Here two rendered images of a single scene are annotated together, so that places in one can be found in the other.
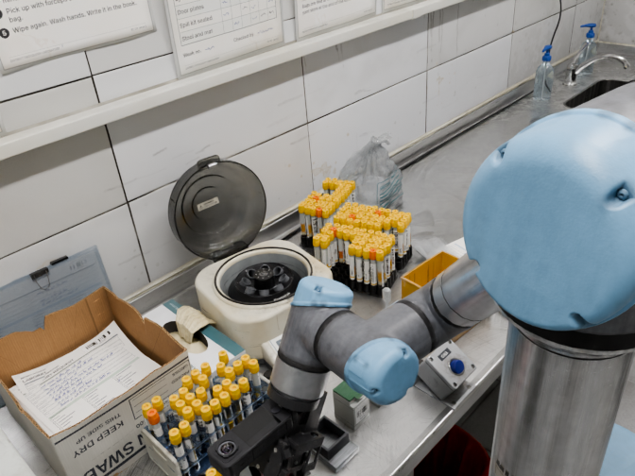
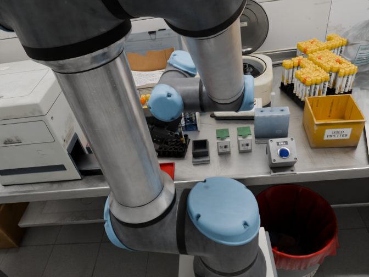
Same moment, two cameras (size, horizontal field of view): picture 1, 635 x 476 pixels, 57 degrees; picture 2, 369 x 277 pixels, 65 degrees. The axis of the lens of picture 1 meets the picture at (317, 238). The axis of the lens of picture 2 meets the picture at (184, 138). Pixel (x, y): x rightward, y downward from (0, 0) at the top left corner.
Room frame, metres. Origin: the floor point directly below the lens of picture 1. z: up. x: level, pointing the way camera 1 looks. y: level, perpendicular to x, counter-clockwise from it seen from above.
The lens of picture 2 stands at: (0.18, -0.49, 1.52)
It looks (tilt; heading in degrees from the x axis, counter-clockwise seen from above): 40 degrees down; 52
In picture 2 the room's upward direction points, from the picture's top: 11 degrees counter-clockwise
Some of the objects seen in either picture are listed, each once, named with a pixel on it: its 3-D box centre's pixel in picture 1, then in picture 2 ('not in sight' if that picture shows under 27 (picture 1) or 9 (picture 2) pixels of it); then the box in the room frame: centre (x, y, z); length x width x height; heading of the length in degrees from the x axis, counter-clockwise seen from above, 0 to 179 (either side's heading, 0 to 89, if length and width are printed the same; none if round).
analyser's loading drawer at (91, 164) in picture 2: not in sight; (101, 158); (0.40, 0.22, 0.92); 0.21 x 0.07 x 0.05; 133
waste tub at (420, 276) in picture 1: (446, 296); (330, 121); (0.94, -0.25, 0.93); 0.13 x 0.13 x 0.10; 39
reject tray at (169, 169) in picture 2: not in sight; (162, 171); (0.51, 0.05, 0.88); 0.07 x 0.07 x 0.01; 43
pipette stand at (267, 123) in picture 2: not in sight; (270, 123); (0.83, -0.11, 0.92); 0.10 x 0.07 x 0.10; 128
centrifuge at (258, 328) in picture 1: (271, 300); (239, 83); (0.96, 0.11, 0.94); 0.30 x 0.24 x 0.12; 34
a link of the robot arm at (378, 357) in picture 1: (376, 350); (177, 95); (0.53, -0.06, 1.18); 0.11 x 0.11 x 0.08; 35
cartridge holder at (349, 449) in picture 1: (326, 440); (200, 149); (0.64, 0.01, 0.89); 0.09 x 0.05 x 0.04; 43
